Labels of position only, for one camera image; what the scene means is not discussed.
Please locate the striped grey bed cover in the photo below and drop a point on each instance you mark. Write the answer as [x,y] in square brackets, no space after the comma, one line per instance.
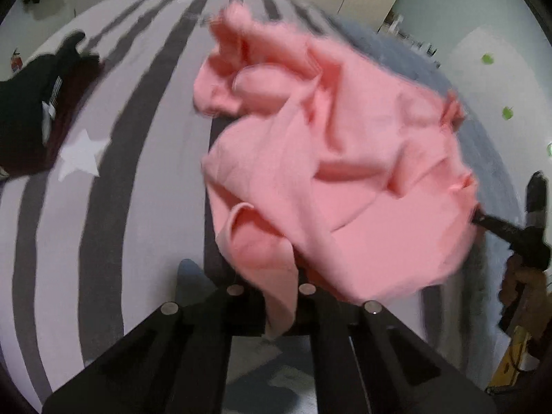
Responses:
[85,259]

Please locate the person's right hand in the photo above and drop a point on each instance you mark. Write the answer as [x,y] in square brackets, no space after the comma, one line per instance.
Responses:
[535,305]

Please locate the red fire extinguisher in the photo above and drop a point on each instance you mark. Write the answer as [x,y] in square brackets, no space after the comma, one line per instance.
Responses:
[16,62]

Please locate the pink shirt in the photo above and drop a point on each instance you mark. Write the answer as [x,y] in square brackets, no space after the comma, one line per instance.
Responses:
[332,166]

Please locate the black folded clothes pile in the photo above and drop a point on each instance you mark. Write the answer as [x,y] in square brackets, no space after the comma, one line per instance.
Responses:
[39,104]

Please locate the bedside table with items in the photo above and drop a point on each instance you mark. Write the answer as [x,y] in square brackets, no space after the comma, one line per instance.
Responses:
[391,27]

